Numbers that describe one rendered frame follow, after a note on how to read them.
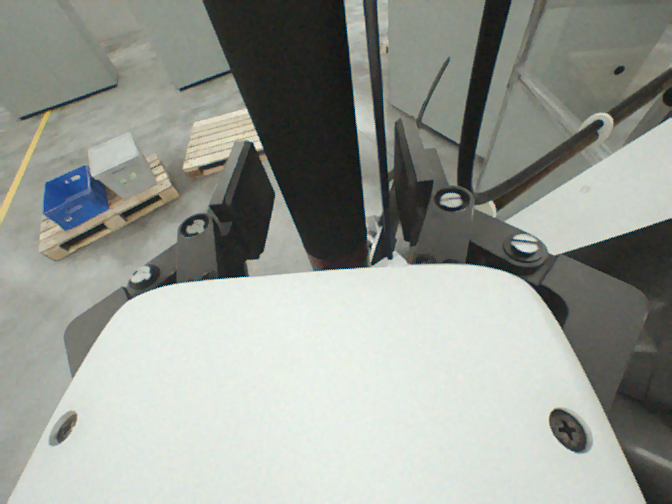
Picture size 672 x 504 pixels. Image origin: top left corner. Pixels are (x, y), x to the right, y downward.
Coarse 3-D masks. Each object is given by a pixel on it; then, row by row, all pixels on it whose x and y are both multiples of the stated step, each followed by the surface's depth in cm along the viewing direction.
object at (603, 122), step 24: (504, 0) 10; (504, 24) 11; (480, 48) 11; (480, 72) 12; (480, 96) 13; (480, 120) 14; (600, 120) 26; (576, 144) 25; (528, 168) 23; (480, 192) 21; (504, 192) 22
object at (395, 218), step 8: (440, 72) 34; (432, 88) 34; (424, 104) 35; (416, 120) 38; (392, 184) 37; (392, 192) 38; (392, 200) 40; (392, 208) 42; (392, 216) 44; (392, 224) 45; (392, 232) 46
